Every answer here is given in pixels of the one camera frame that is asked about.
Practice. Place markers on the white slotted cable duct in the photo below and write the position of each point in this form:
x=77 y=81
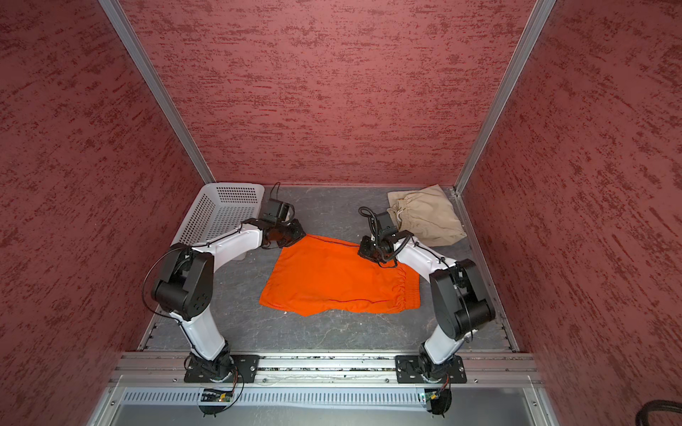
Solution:
x=353 y=398

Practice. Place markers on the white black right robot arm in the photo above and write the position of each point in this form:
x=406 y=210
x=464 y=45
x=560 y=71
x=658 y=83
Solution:
x=461 y=301

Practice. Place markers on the white plastic laundry basket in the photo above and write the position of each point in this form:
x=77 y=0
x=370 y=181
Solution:
x=218 y=210

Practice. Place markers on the orange shorts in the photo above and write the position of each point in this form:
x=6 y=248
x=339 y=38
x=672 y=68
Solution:
x=320 y=274

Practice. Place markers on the aluminium front rail frame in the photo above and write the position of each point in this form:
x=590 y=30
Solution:
x=369 y=369

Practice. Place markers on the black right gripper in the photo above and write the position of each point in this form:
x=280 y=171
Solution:
x=364 y=250

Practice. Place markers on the beige drawstring shorts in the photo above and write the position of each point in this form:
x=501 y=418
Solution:
x=428 y=214

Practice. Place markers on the left small circuit board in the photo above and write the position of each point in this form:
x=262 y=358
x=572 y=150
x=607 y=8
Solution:
x=217 y=396

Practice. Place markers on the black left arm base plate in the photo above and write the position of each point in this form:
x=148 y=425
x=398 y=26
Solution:
x=225 y=369

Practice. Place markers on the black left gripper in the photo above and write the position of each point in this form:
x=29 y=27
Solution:
x=299 y=233

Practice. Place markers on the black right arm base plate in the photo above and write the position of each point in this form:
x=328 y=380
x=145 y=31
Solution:
x=420 y=369

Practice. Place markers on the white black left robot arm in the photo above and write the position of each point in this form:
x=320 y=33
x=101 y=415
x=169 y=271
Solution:
x=184 y=290

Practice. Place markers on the aluminium corner post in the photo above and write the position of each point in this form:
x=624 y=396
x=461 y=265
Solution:
x=124 y=29
x=528 y=39

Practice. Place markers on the aluminium right corner post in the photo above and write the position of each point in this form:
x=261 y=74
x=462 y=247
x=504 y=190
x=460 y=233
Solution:
x=528 y=39

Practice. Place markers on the aluminium left corner post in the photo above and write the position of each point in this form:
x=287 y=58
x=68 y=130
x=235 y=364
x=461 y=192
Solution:
x=124 y=29

